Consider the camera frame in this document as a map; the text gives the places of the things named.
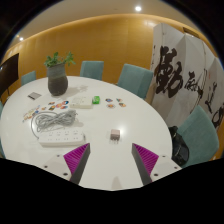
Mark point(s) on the potted plant in grey vase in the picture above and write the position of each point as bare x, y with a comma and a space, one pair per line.
57, 81

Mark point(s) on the round orange sticker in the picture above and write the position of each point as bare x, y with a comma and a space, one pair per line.
59, 105

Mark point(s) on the teal upholstered chairs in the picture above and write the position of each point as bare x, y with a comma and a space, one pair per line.
133, 78

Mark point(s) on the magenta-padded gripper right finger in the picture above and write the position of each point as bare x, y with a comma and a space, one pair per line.
146, 160

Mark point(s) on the round colourful sticker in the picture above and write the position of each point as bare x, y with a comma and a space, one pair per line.
122, 104
64, 107
111, 106
108, 99

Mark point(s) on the black television screen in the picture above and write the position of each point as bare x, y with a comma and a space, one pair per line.
8, 73

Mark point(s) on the small colourful sticker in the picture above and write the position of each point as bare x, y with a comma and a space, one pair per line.
119, 99
51, 107
51, 103

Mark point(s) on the white power strip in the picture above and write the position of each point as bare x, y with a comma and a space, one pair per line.
60, 137

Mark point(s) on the colourful sticker sheet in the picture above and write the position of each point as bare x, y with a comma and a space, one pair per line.
30, 113

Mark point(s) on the round blue sticker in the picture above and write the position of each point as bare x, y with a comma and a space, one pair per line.
65, 102

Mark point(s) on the small green box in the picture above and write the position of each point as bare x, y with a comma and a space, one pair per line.
96, 100

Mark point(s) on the black bag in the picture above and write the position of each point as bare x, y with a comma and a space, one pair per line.
180, 146

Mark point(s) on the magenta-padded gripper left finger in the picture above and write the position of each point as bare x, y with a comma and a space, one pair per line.
75, 160

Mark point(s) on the round ceiling lights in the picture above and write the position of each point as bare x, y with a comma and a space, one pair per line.
138, 8

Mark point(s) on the flat grey card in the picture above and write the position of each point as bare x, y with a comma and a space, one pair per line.
34, 96

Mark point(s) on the white calligraphy folding screen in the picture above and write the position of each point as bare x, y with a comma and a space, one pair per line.
180, 66

